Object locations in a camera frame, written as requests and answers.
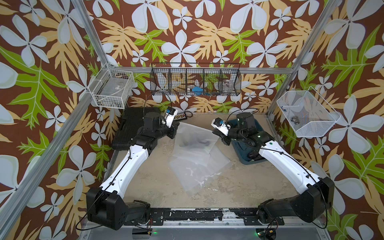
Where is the purple eggplant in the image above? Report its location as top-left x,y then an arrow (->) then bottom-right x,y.
184,139 -> 215,149

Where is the teal plastic bin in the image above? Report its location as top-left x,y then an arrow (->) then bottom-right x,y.
225,118 -> 271,166

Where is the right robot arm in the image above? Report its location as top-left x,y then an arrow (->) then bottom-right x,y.
211,113 -> 335,225

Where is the white wire basket left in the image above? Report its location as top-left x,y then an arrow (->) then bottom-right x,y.
88,65 -> 135,109

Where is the black wire basket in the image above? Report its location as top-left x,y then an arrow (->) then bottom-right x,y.
150,63 -> 242,97

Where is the black tool case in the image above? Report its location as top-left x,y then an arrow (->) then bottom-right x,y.
112,107 -> 161,151

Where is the small black electronics board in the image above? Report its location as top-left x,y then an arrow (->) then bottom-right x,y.
174,113 -> 188,121

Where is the clear zip-top bag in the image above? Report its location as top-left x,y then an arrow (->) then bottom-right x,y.
172,123 -> 219,167

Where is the stack of clear bags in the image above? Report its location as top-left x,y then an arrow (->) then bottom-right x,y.
169,145 -> 232,196

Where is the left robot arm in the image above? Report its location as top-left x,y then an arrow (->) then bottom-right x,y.
85,107 -> 179,230

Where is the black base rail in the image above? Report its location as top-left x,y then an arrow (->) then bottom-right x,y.
123,207 -> 285,226

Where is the white mesh basket right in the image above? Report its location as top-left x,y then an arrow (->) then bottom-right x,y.
277,87 -> 341,138

